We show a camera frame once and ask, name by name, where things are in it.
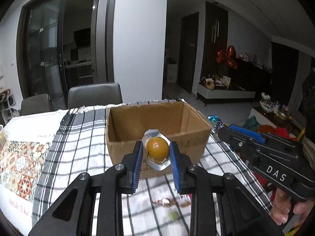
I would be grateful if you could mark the grey plaid tablecloth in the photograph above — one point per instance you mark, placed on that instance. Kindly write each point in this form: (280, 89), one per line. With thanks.
(81, 152)

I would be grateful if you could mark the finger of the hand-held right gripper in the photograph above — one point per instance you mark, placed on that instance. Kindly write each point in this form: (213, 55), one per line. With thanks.
(246, 130)
(233, 139)

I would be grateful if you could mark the white floor box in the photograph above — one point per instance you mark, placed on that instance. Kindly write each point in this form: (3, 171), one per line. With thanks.
(171, 73)

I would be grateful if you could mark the red foil balloons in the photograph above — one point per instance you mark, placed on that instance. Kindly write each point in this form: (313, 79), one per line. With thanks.
(227, 57)

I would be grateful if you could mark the green cloth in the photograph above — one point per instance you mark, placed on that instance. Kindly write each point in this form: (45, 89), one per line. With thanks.
(252, 124)

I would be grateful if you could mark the round foil-backed snack packet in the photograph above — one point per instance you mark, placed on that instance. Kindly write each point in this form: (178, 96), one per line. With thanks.
(157, 148)

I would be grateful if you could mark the blue foil candy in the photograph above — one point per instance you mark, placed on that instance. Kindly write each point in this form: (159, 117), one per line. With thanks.
(212, 118)

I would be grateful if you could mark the wide grey chair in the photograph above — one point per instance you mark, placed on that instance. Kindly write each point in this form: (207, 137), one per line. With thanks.
(94, 95)

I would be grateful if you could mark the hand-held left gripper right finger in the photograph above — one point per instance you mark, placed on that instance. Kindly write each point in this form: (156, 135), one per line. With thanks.
(174, 169)

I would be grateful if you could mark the cream bowl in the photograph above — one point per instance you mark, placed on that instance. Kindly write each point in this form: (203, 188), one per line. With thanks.
(2, 137)

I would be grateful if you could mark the white tile-print table cloth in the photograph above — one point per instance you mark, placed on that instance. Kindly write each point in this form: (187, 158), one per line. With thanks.
(22, 157)

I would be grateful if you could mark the brown twist-wrapped candy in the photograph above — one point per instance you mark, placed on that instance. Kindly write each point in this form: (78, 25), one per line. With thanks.
(163, 202)

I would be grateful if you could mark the yellow basket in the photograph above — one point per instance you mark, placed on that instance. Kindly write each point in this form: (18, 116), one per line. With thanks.
(210, 84)

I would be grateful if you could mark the brown cardboard box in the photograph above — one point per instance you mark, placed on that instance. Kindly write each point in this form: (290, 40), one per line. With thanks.
(118, 152)

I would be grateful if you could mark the person's right hand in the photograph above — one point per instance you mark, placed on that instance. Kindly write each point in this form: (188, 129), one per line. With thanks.
(280, 209)

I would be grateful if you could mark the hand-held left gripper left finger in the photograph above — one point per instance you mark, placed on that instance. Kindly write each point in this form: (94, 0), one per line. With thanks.
(139, 168)

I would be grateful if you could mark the tall dark cabinet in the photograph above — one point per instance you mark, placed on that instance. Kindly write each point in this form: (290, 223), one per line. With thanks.
(216, 41)

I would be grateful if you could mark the small green candy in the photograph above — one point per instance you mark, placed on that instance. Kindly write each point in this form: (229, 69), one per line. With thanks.
(173, 215)

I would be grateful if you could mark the dark hallway door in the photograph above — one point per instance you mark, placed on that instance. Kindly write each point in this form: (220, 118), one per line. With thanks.
(188, 54)

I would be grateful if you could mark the white trolley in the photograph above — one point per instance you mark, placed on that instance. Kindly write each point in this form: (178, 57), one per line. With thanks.
(8, 103)

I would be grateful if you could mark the side table with ornaments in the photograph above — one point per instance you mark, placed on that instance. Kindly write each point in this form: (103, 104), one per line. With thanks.
(278, 118)

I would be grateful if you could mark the dark-framed sliding glass door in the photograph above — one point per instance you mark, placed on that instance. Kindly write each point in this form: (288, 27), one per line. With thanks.
(41, 54)

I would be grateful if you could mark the red cloth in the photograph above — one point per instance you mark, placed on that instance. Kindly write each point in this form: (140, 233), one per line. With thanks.
(264, 186)

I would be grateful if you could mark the dark sideboard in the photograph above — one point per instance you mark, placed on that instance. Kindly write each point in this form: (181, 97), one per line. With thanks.
(251, 76)

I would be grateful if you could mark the small grey chair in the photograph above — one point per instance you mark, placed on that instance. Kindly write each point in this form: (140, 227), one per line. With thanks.
(37, 104)

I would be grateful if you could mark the white low cabinet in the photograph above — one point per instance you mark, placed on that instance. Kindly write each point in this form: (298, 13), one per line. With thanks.
(226, 94)

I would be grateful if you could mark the white lotus ornament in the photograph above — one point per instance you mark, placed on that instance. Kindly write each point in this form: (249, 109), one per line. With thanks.
(267, 102)

